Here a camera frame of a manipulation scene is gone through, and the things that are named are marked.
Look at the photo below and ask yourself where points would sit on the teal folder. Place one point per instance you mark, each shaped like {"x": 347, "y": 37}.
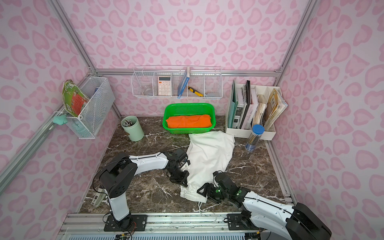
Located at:
{"x": 232, "y": 105}

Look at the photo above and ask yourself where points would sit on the white desktop file organizer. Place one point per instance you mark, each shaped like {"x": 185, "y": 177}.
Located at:
{"x": 252, "y": 109}

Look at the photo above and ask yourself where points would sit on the clear tube with blue cap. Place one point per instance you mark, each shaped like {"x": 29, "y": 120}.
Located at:
{"x": 254, "y": 137}

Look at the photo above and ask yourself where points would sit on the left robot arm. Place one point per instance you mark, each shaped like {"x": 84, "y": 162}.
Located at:
{"x": 116, "y": 177}

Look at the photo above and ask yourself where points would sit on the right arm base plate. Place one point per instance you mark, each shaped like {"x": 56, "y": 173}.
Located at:
{"x": 237, "y": 222}

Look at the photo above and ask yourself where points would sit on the orange folded cloth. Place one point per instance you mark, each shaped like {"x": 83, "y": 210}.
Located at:
{"x": 195, "y": 121}

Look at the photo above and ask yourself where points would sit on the green pen cup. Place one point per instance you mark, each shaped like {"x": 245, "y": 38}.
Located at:
{"x": 132, "y": 127}

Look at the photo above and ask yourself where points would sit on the green plastic basket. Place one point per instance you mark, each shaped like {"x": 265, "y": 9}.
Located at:
{"x": 189, "y": 109}

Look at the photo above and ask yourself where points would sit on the white mesh wall basket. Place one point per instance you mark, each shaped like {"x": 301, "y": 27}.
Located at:
{"x": 90, "y": 120}

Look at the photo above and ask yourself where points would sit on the black binder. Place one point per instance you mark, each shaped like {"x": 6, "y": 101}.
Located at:
{"x": 247, "y": 100}

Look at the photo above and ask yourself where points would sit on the grey stapler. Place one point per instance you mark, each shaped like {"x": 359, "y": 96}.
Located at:
{"x": 99, "y": 197}

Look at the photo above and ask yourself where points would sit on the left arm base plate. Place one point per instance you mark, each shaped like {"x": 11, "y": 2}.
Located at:
{"x": 131, "y": 223}

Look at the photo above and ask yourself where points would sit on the white shorts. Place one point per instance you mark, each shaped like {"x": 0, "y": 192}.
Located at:
{"x": 207, "y": 153}

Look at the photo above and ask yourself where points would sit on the green red snack bag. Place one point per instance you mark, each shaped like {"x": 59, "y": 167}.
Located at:
{"x": 73, "y": 98}

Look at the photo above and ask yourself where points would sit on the yellow utility knife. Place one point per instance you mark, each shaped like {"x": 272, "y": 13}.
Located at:
{"x": 195, "y": 92}

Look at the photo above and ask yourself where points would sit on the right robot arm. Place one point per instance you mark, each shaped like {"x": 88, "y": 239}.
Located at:
{"x": 296, "y": 222}

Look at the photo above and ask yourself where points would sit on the white pink calculator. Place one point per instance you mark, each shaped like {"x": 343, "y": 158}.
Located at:
{"x": 164, "y": 86}

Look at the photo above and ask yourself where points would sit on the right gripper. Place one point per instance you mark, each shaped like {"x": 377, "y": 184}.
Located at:
{"x": 210, "y": 190}

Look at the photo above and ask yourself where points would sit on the brown paper envelopes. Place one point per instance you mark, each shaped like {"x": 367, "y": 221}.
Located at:
{"x": 276, "y": 105}

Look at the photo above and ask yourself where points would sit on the mint green wall hook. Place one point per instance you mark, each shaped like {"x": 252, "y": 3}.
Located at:
{"x": 60, "y": 120}

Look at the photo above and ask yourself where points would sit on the blue book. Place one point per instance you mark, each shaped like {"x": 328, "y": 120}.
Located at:
{"x": 184, "y": 82}

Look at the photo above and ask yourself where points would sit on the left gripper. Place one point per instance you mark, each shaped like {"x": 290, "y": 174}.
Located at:
{"x": 182, "y": 174}

